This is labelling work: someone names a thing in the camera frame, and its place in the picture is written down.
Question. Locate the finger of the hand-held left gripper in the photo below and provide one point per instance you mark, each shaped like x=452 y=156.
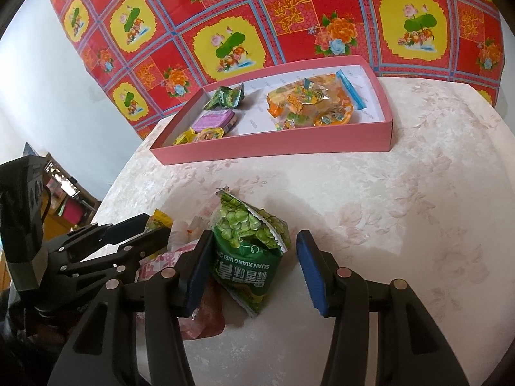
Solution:
x=149 y=243
x=128 y=225

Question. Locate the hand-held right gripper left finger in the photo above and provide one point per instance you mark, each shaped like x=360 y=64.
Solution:
x=199 y=273

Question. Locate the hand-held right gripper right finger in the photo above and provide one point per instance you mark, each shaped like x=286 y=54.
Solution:
x=312 y=273

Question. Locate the pink printed snack packet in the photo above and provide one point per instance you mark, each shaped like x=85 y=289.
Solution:
x=155 y=265

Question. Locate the yellow snack packet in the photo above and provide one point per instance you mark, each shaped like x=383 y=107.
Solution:
x=159 y=219
x=183 y=136

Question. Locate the green pea snack packet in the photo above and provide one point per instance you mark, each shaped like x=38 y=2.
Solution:
x=241 y=225
x=223 y=97

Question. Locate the pink cardboard box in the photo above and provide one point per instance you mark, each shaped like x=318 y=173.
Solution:
x=281 y=140

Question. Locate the purple snack tin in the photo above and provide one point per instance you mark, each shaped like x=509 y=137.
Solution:
x=215 y=120

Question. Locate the clear zip bag of jellies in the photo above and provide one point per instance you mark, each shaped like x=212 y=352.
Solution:
x=309 y=100

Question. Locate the white clear wrapper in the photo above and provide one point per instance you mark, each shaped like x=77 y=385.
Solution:
x=189 y=229

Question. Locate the wooden shelf cabinet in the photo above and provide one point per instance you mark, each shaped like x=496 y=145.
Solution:
x=64 y=193

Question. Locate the red jelly pouch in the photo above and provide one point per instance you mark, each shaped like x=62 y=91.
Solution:
x=205 y=321

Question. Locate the yellow rimmed jelly cup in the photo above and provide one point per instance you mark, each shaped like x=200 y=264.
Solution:
x=208 y=133

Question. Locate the red floral printed cloth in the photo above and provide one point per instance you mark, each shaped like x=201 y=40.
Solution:
x=281 y=20

